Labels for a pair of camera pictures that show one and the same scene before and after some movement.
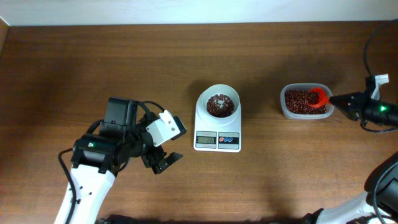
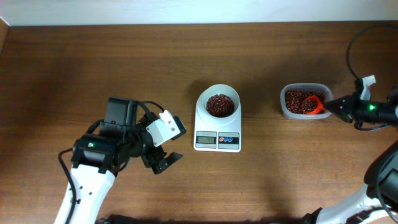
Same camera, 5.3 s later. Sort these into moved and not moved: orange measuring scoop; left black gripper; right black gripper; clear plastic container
Moved: orange measuring scoop
Not moved: left black gripper; right black gripper; clear plastic container
